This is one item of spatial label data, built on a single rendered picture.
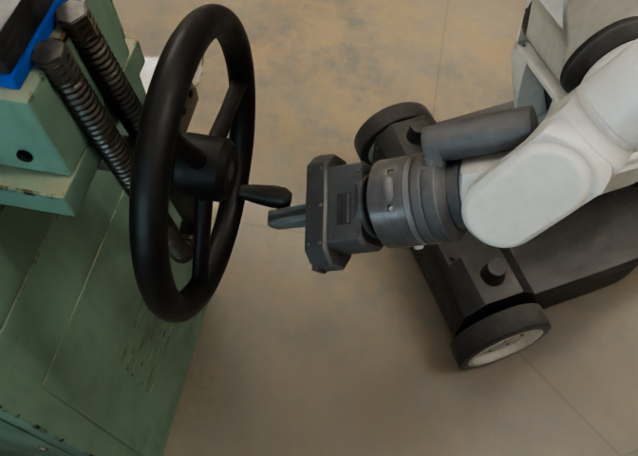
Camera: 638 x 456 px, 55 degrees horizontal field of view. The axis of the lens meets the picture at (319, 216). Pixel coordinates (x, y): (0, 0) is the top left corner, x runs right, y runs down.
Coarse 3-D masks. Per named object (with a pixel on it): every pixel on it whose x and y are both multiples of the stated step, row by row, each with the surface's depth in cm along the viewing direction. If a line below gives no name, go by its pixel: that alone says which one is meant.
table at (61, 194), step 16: (128, 48) 57; (128, 64) 56; (128, 80) 57; (112, 112) 54; (80, 160) 50; (96, 160) 53; (0, 176) 50; (16, 176) 50; (32, 176) 50; (48, 176) 50; (64, 176) 50; (80, 176) 51; (0, 192) 50; (16, 192) 49; (32, 192) 49; (48, 192) 49; (64, 192) 49; (80, 192) 51; (32, 208) 51; (48, 208) 50; (64, 208) 50
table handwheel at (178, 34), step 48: (192, 48) 46; (240, 48) 59; (240, 96) 63; (144, 144) 43; (192, 144) 50; (240, 144) 68; (144, 192) 43; (192, 192) 56; (144, 240) 44; (144, 288) 47; (192, 288) 59
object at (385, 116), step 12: (384, 108) 141; (396, 108) 140; (408, 108) 140; (420, 108) 142; (372, 120) 141; (384, 120) 139; (396, 120) 139; (360, 132) 144; (372, 132) 140; (360, 144) 144; (372, 144) 143; (360, 156) 146; (372, 156) 147
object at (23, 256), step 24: (120, 24) 74; (0, 216) 56; (24, 216) 60; (48, 216) 65; (0, 240) 57; (24, 240) 61; (0, 264) 58; (24, 264) 62; (0, 288) 58; (0, 312) 59
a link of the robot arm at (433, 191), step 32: (448, 128) 53; (480, 128) 52; (512, 128) 50; (416, 160) 56; (448, 160) 55; (480, 160) 54; (416, 192) 55; (448, 192) 54; (416, 224) 55; (448, 224) 55
